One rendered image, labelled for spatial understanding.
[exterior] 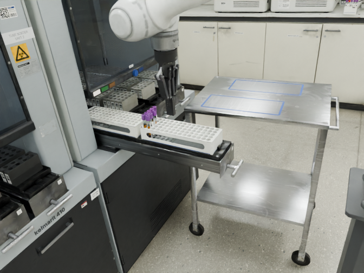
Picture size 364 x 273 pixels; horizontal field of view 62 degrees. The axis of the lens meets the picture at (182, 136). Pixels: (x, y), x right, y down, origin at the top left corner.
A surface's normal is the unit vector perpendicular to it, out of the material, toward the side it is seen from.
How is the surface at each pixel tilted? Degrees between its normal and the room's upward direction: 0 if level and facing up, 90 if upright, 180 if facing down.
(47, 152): 90
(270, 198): 0
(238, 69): 90
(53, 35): 90
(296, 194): 0
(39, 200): 90
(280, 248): 0
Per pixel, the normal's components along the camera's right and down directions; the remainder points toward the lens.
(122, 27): -0.52, 0.50
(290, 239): -0.07, -0.86
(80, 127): 0.88, 0.18
